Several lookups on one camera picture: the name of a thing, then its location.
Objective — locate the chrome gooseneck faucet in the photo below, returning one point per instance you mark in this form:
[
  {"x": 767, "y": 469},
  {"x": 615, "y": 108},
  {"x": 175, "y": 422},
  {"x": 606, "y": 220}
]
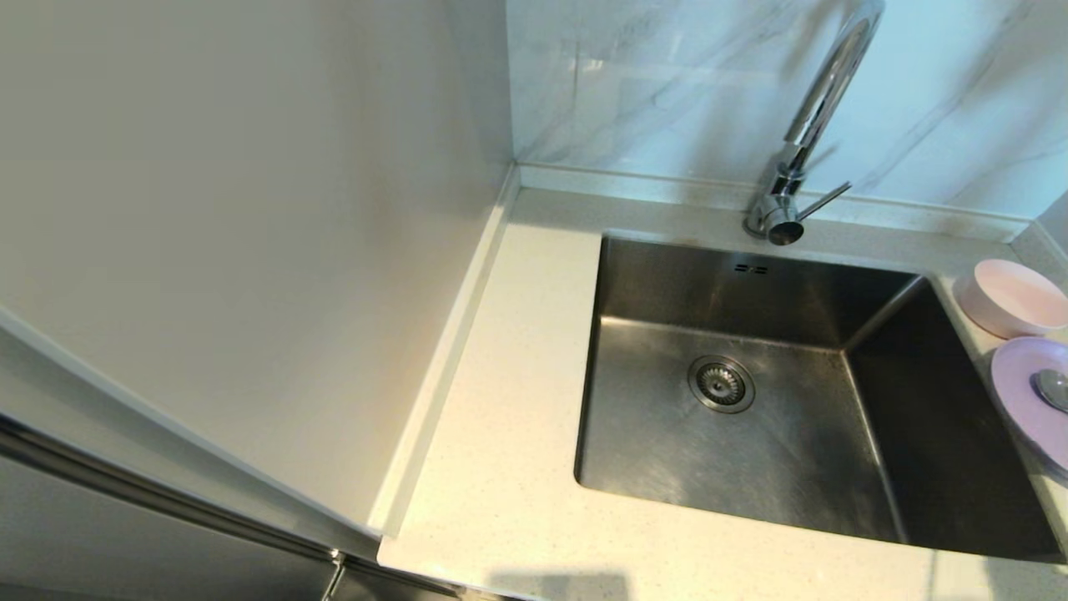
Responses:
[{"x": 826, "y": 83}]

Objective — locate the pink plastic bowl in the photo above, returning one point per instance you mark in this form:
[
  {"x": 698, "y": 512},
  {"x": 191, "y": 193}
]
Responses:
[{"x": 1014, "y": 296}]

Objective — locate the lilac plastic plate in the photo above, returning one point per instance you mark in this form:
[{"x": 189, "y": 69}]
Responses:
[{"x": 1022, "y": 392}]

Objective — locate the metal spoon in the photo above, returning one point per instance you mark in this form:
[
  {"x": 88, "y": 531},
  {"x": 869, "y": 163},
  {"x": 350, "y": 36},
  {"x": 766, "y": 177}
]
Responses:
[{"x": 1053, "y": 388}]

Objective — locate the stainless steel sink basin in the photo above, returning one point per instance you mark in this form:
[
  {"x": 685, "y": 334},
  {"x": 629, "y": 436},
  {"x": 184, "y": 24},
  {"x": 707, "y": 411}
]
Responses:
[{"x": 768, "y": 467}]

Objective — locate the round metal drain strainer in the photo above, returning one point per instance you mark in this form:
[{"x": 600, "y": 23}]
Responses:
[{"x": 722, "y": 384}]

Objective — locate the white cabinet side panel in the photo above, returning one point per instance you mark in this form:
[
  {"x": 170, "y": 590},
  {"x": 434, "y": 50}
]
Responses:
[{"x": 250, "y": 209}]

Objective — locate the grey appliance door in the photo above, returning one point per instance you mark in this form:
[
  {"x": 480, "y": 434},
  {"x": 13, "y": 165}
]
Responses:
[{"x": 100, "y": 542}]

